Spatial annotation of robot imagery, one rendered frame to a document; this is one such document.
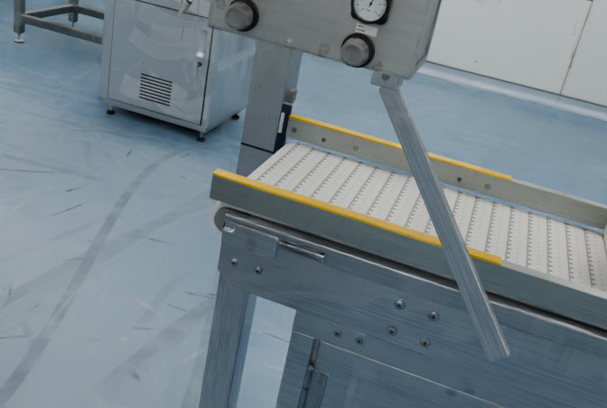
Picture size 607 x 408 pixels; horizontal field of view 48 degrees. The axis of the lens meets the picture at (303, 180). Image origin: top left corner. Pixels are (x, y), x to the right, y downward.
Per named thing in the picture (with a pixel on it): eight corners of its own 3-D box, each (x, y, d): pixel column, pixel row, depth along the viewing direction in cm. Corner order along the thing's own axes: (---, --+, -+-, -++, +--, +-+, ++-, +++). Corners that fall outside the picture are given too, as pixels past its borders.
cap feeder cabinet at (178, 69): (94, 113, 351) (104, -39, 320) (150, 89, 401) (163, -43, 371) (204, 146, 337) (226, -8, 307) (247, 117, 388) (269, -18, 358)
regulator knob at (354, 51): (331, 67, 65) (340, 23, 64) (338, 62, 67) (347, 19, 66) (364, 76, 64) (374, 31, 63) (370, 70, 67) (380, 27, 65)
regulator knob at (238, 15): (217, 30, 68) (222, -16, 66) (226, 26, 70) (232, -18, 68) (247, 38, 67) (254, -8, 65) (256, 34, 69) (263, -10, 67)
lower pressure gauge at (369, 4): (346, 19, 64) (354, -21, 63) (350, 17, 66) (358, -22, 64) (384, 28, 64) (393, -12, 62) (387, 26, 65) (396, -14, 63)
